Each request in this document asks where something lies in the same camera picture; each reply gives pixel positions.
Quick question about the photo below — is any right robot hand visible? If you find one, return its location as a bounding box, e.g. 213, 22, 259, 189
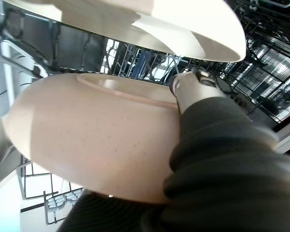
55, 71, 290, 232

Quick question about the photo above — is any beige round ceramic plate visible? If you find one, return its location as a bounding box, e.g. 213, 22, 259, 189
2, 0, 247, 62
1, 72, 185, 205

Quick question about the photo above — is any built-in dishwasher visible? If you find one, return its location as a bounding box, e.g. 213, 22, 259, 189
0, 0, 290, 155

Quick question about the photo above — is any dark wire dishwasher rack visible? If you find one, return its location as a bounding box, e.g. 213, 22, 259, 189
0, 0, 290, 226

